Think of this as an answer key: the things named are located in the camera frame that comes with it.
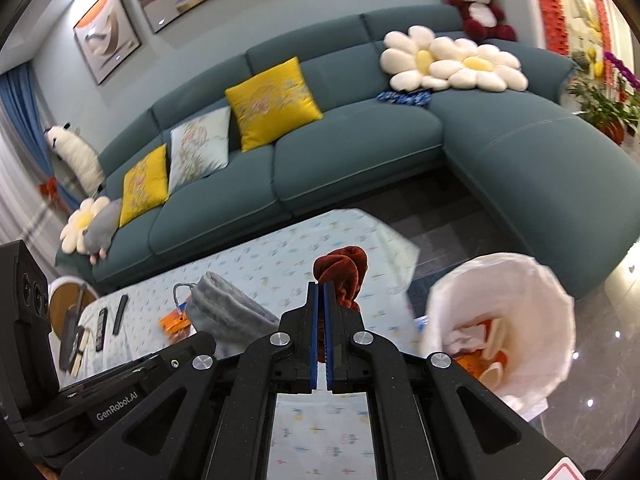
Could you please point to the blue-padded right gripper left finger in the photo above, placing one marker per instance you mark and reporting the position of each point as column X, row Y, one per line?
column 213, row 418

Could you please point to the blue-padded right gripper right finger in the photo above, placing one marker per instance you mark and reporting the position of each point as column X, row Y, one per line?
column 430, row 418

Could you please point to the dark red velvet pouch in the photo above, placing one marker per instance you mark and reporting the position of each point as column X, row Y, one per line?
column 345, row 268

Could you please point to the red white paper cup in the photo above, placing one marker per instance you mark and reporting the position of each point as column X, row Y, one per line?
column 480, row 350

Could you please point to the white trash bin with bag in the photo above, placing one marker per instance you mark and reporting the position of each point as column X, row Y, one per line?
column 522, row 310

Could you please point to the orange snack wrapper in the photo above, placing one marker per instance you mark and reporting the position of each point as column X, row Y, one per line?
column 176, row 325

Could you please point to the floral light blue tablecloth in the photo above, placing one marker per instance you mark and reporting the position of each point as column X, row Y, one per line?
column 320, row 436

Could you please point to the black remote control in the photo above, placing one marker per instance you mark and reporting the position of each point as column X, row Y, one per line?
column 120, row 314
column 101, row 329

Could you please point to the round wooden side table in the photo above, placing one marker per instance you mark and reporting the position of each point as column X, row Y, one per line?
column 68, row 297

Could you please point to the small daisy cushion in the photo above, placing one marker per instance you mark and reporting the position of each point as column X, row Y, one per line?
column 72, row 236

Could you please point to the grey mouse plush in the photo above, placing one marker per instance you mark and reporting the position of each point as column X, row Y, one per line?
column 98, row 236

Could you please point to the small yellow embroidered cushion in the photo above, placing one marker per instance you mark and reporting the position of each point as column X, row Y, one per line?
column 145, row 186

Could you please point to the pale blue floral cushion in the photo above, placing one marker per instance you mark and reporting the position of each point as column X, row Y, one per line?
column 199, row 147

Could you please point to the white long plush toy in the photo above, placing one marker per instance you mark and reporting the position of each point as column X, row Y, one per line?
column 78, row 155

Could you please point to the large yellow embroidered cushion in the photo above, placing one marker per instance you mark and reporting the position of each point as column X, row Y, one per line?
column 272, row 104

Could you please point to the blue patterned cloth on sofa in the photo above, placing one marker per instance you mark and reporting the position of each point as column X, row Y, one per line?
column 419, row 98

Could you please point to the teal sectional sofa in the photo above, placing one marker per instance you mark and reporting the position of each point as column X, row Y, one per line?
column 559, row 188

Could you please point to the blue curtain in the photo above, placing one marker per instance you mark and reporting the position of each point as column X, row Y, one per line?
column 18, row 98

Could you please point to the right daisy flower cushion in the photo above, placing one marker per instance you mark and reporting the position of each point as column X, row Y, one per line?
column 465, row 65

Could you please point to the daisy flower cushion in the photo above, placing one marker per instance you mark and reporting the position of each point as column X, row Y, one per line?
column 465, row 65
column 407, row 59

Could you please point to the potted orchid plants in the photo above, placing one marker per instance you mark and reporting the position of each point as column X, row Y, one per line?
column 612, row 107

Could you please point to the left daisy flower cushion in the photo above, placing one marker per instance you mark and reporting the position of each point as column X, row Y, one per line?
column 407, row 59

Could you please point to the red white teddy bear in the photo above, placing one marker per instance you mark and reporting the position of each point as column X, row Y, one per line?
column 483, row 19

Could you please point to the grey drawstring pouch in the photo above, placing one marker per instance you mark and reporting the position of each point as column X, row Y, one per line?
column 218, row 308

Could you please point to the framed abstract wall picture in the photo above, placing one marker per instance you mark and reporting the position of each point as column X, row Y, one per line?
column 106, row 38

